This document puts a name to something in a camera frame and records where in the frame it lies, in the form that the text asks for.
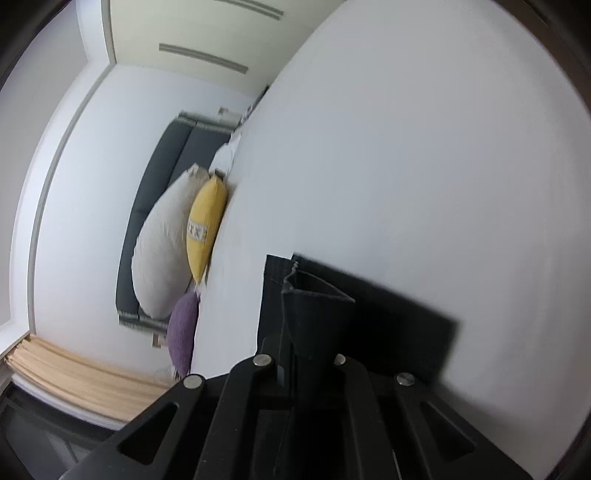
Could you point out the white pillow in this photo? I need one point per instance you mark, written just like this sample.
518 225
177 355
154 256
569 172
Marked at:
224 159

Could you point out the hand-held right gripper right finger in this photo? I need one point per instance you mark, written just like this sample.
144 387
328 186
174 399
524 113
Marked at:
355 383

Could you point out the purple pillow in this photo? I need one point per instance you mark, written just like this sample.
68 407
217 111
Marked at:
182 330

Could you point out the beige curtain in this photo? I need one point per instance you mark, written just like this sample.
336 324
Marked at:
78 381

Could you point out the dark grey headboard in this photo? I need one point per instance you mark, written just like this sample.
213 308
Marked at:
152 203

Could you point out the white bed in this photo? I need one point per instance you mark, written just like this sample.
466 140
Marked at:
415 184

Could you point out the beige pillow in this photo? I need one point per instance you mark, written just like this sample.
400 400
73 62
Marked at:
161 249

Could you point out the yellow pillow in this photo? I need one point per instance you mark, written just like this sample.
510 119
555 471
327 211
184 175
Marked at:
205 228

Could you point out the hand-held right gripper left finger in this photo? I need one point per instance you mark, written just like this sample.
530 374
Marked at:
272 364

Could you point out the white wardrobe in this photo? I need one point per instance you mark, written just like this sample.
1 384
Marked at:
207 37

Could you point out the black pants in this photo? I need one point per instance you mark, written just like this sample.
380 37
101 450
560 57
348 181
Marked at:
369 318

